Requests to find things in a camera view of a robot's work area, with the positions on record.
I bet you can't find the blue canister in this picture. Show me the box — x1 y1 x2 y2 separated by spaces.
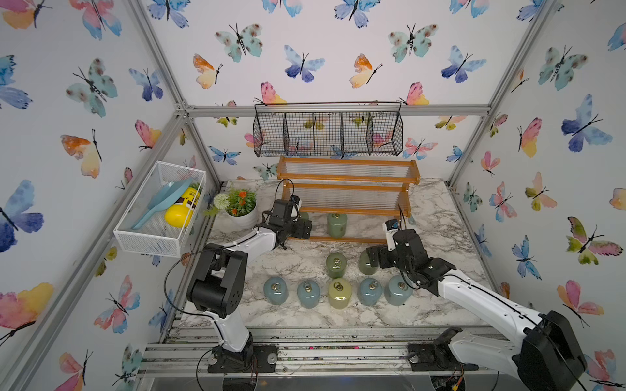
263 276 289 306
357 277 383 306
384 275 413 306
297 280 320 309

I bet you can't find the yellow canister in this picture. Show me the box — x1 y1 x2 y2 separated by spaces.
329 278 352 310

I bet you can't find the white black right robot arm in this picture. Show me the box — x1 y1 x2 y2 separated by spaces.
367 219 588 390

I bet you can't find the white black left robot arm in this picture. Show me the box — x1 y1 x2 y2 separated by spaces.
187 195 312 360

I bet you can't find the wooden three-tier shelf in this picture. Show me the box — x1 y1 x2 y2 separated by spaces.
277 156 421 218

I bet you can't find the white potted flower plant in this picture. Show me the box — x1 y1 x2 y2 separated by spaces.
204 187 260 230

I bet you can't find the yellow bottle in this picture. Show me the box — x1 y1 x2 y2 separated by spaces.
164 187 199 228

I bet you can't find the light blue plastic scoop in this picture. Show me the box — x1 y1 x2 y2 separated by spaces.
132 179 192 231

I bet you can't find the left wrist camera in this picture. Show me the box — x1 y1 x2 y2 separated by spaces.
289 195 302 220

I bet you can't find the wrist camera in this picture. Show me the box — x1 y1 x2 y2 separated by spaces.
289 195 302 220
383 218 401 252

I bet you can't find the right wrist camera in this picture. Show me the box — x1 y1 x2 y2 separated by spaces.
383 218 401 252

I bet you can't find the black wire wall basket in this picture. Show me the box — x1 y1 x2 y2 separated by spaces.
250 101 404 159

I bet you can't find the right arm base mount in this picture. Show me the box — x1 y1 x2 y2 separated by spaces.
406 327 479 371

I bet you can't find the aluminium front rail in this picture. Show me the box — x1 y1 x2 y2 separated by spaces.
136 326 549 380

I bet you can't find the white wire wall basket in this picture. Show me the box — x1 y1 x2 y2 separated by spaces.
113 161 206 257

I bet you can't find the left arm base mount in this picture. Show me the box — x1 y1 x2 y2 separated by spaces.
207 342 278 374

